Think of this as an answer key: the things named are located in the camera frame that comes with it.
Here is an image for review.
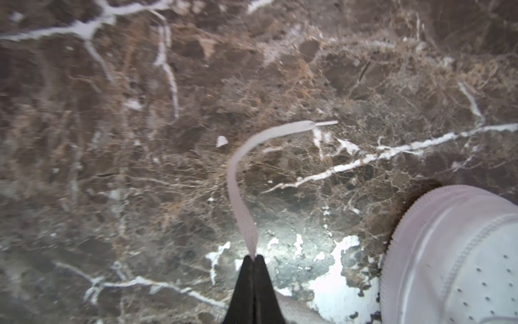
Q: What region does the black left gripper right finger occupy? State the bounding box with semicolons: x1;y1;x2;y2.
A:
253;255;286;324

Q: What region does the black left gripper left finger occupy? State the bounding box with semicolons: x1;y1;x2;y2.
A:
223;255;255;324

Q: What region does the white sneaker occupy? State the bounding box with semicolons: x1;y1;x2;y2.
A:
380;185;517;323

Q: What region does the white shoelace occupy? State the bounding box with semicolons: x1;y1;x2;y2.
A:
226;119;339;324

